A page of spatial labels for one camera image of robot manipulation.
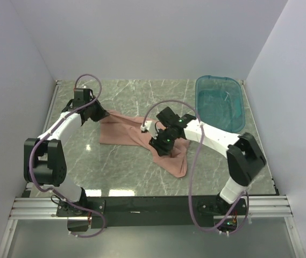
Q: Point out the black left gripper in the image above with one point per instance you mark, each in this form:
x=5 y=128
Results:
x=102 y=113

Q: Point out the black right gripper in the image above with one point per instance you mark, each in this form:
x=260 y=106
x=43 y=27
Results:
x=162 y=149

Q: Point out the pink t shirt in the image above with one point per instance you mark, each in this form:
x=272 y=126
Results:
x=118 y=129

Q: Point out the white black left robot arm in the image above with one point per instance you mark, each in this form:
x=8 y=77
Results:
x=44 y=159

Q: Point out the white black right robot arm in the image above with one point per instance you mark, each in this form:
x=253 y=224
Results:
x=244 y=156

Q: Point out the teal transparent plastic bin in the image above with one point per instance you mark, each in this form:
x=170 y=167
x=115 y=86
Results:
x=219 y=103

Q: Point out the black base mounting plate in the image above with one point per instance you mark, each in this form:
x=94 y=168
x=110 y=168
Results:
x=144 y=211

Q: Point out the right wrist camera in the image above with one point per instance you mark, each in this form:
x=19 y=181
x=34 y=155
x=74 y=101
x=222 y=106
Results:
x=148 y=126

